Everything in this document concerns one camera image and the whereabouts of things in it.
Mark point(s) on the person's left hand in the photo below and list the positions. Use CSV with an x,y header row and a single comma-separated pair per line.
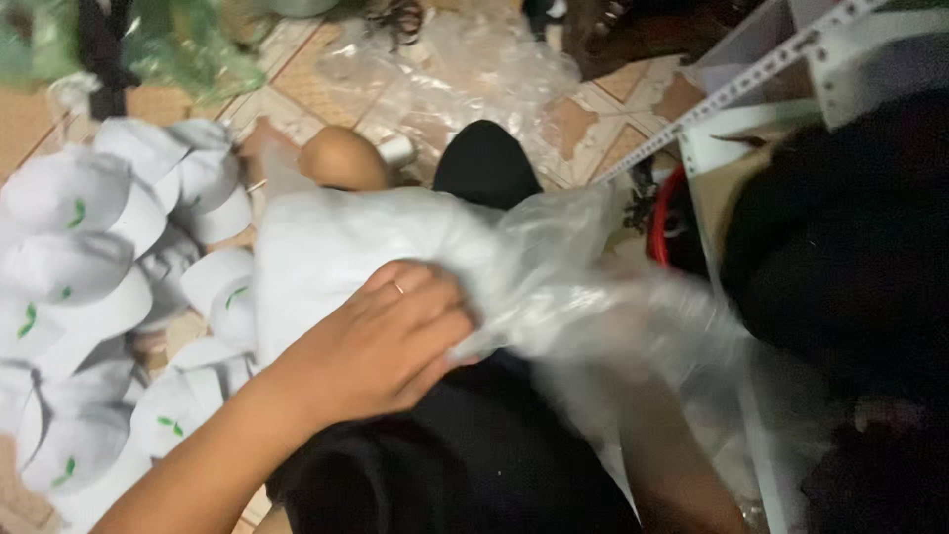
x,y
371,348

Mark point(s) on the person's right hand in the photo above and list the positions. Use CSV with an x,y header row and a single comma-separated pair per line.
x,y
630,311

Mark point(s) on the person's left fingers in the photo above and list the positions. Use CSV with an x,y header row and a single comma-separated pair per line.
x,y
430,311

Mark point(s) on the clear bag of white caps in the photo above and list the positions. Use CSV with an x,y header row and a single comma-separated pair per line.
x,y
385,230

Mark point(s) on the person's black clothing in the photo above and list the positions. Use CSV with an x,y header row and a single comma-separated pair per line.
x,y
460,460

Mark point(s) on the white tape roll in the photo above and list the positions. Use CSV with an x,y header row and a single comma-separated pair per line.
x,y
397,150

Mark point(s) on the person's bare knee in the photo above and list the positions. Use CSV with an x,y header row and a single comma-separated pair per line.
x,y
342,159

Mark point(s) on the heap of clear plastic wrap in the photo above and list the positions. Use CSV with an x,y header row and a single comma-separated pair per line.
x,y
460,74

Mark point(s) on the red plastic hoop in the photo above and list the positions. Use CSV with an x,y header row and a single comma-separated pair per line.
x,y
660,222

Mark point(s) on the dark brown bag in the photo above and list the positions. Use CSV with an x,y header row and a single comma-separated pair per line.
x,y
637,33

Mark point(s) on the pile of white caps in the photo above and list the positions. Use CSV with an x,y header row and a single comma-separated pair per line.
x,y
81,297

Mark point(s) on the green plastic bag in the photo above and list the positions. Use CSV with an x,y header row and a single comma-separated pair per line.
x,y
170,44

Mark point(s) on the white perforated metal shelf rack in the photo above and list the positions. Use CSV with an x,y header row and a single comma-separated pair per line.
x,y
749,81

